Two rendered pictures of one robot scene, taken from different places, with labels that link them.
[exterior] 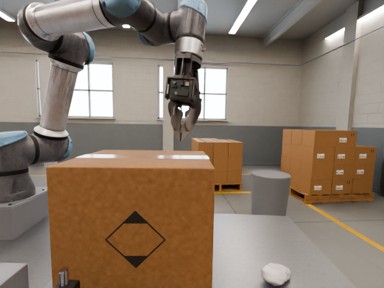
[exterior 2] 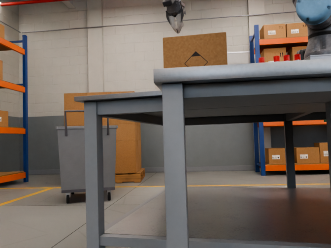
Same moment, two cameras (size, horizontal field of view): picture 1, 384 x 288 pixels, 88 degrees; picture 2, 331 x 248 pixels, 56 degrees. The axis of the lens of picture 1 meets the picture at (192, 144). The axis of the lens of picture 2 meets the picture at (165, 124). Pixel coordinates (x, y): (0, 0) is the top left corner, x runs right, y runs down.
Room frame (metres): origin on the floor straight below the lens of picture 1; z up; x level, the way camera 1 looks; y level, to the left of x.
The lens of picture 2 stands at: (2.04, 0.27, 0.63)
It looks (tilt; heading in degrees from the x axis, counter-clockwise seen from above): 3 degrees up; 192
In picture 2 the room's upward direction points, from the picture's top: 2 degrees counter-clockwise
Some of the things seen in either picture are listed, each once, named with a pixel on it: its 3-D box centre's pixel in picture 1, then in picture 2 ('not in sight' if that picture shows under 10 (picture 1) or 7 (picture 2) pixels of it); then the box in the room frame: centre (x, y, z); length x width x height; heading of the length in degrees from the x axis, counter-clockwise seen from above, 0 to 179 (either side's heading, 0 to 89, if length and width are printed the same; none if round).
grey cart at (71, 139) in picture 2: not in sight; (88, 155); (-1.30, -1.34, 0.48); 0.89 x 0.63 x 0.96; 24
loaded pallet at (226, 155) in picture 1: (213, 161); not in sight; (4.09, -0.46, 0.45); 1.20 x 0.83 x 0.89; 7
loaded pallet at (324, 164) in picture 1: (323, 162); not in sight; (3.45, -2.32, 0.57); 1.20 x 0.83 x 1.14; 97
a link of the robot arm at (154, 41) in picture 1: (156, 27); not in sight; (0.58, 0.10, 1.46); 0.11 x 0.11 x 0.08; 66
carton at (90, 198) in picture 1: (146, 211); (196, 68); (0.47, 0.11, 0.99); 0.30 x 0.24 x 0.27; 92
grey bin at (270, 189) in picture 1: (268, 198); not in sight; (2.38, -0.96, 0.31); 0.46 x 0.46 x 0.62
